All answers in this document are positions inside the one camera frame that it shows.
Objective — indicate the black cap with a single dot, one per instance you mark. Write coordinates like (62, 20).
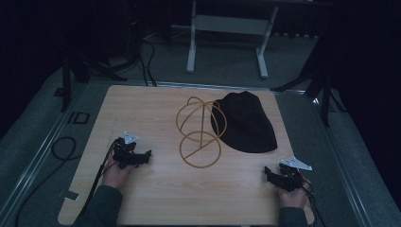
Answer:
(244, 123)

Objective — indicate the person's left hand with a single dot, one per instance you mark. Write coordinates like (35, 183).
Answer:
(116, 175)

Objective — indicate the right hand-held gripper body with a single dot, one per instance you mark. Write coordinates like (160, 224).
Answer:
(292, 176)

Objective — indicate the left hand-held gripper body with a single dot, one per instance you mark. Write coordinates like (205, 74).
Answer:
(125, 152)

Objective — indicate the person's right hand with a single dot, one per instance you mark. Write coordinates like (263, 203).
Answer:
(293, 198)

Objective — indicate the black tripod stand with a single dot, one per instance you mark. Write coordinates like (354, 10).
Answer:
(318, 85)
(82, 71)

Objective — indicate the white metal desk frame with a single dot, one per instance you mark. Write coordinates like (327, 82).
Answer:
(229, 24)

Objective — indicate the black floor tape marker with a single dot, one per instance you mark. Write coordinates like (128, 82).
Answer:
(78, 118)

